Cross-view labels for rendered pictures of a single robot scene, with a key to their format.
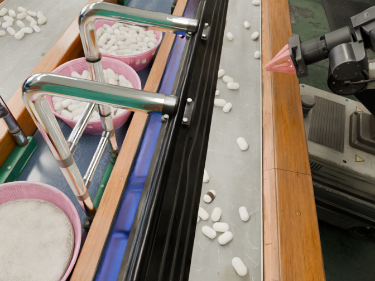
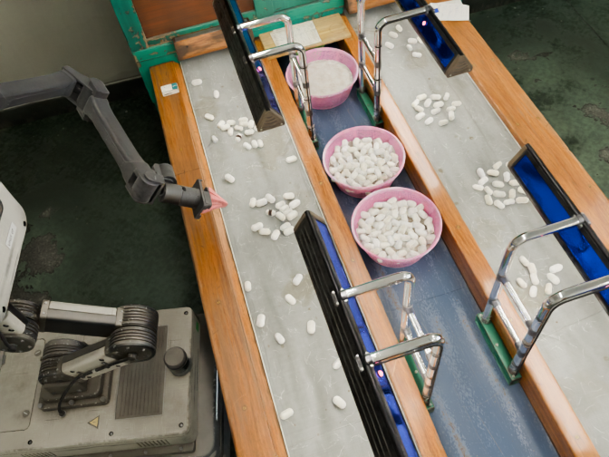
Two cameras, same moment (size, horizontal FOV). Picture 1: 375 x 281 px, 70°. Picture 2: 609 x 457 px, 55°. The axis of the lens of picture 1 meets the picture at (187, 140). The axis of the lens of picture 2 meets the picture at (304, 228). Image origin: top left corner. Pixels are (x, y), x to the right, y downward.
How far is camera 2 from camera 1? 1.94 m
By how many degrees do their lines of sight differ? 71
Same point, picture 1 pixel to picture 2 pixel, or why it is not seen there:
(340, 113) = (122, 397)
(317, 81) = not seen: outside the picture
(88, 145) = not seen: hidden behind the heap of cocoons
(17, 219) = (333, 87)
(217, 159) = (243, 162)
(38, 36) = (468, 184)
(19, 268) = (312, 75)
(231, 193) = (226, 148)
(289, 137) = not seen: hidden behind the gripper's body
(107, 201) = (292, 105)
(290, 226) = (185, 140)
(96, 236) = (285, 92)
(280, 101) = (207, 226)
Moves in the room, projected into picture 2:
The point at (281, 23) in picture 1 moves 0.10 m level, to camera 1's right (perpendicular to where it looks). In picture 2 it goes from (232, 364) to (195, 376)
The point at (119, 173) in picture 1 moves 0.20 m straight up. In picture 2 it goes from (296, 119) to (289, 73)
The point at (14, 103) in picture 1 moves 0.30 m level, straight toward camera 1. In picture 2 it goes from (398, 120) to (317, 99)
